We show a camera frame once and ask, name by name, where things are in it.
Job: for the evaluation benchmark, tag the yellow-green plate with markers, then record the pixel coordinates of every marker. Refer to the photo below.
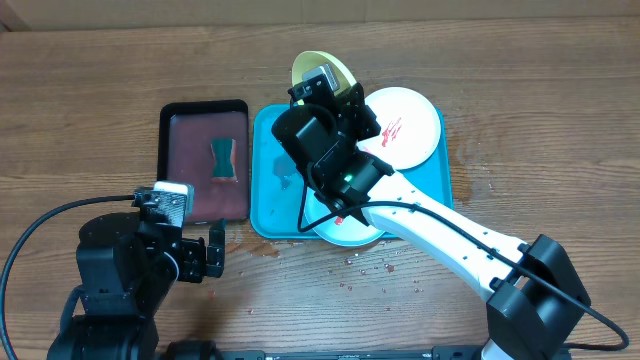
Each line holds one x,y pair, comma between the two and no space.
307,60

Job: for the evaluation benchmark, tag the teal plastic tray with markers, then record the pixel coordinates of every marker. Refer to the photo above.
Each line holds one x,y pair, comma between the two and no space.
276,184

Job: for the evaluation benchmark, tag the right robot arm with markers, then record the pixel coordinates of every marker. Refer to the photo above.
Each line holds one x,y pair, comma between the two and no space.
353,149

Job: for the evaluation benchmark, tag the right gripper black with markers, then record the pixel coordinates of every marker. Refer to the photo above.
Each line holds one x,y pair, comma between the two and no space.
361,114

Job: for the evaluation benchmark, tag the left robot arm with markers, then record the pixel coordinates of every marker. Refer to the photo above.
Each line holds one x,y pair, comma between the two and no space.
127,268

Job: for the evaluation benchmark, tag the black rectangular sponge tray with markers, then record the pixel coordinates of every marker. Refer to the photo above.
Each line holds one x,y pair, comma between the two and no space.
186,130

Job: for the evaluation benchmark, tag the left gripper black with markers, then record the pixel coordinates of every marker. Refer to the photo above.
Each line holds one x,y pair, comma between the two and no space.
191,270

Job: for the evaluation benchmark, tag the white plate with sauce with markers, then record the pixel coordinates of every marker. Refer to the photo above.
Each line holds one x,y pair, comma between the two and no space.
410,127

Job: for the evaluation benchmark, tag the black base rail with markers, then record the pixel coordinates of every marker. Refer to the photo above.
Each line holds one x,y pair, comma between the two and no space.
207,350

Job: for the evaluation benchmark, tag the light blue plate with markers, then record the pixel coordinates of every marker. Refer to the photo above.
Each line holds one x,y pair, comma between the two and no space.
346,232

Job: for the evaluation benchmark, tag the green and orange sponge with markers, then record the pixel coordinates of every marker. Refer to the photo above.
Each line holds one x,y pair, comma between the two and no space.
223,152

